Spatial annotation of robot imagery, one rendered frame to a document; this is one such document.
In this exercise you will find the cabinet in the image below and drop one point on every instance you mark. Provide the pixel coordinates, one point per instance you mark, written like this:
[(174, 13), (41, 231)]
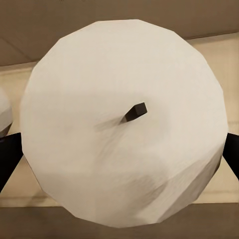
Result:
[(30, 28)]

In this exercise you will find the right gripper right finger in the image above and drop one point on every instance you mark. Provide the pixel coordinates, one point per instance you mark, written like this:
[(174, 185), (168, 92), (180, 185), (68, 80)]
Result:
[(231, 152)]

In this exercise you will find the pillar candle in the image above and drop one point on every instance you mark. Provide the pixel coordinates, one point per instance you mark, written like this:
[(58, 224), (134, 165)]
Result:
[(123, 123), (6, 118)]

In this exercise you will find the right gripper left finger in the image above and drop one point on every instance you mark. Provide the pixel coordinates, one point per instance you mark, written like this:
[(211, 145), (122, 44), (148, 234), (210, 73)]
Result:
[(10, 155)]

